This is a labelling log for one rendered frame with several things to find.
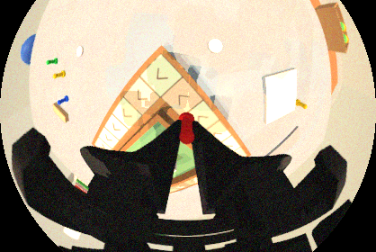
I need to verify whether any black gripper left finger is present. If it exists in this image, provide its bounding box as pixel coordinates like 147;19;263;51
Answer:
79;119;182;215

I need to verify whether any yellow game pawn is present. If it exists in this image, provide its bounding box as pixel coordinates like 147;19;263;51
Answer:
53;70;66;78
296;99;307;110

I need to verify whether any green pawn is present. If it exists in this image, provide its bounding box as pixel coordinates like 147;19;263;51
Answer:
47;58;58;65

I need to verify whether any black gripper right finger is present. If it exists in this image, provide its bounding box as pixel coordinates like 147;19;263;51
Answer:
192;121;292;215

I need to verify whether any red pawn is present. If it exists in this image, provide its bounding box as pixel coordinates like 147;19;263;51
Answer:
178;112;195;144

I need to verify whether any peach flat round disc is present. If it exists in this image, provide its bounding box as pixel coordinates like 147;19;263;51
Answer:
207;39;223;53
76;46;84;57

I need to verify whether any blue pawn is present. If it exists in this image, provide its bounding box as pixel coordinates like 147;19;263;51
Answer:
58;96;69;104

